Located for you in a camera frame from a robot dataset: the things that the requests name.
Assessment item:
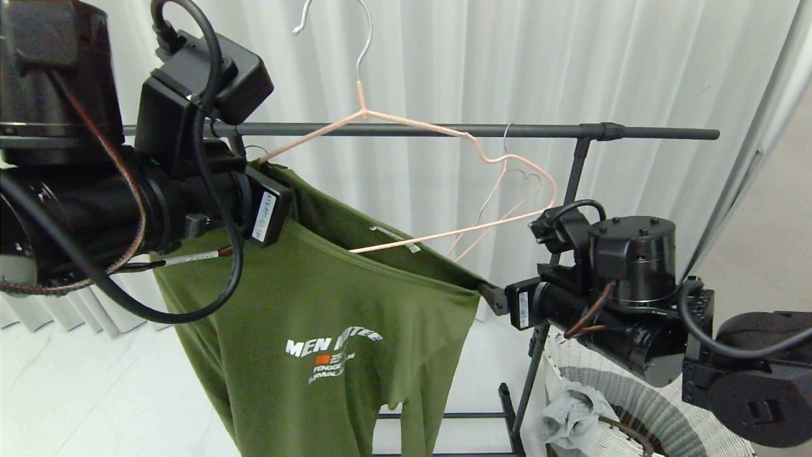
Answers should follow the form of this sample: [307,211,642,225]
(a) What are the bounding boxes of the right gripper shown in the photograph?
[506,276,610,356]

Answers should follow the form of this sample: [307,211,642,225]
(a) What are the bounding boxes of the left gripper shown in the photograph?
[143,159,294,255]

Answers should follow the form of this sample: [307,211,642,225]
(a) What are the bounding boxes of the olive green printed T-shirt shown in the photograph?
[152,162,508,457]

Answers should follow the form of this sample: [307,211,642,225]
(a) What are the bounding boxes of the pink clothes hanger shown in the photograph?
[257,0,559,255]
[446,124,546,262]

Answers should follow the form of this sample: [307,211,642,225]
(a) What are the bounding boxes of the white laundry basket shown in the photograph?
[544,330,756,457]

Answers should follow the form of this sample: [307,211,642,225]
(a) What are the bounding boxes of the black clothes rack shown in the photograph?
[124,122,721,457]

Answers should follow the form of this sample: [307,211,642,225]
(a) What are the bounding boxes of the pale grey garment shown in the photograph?
[538,380,613,451]

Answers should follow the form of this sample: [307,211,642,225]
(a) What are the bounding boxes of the white curtain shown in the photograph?
[0,0,800,337]

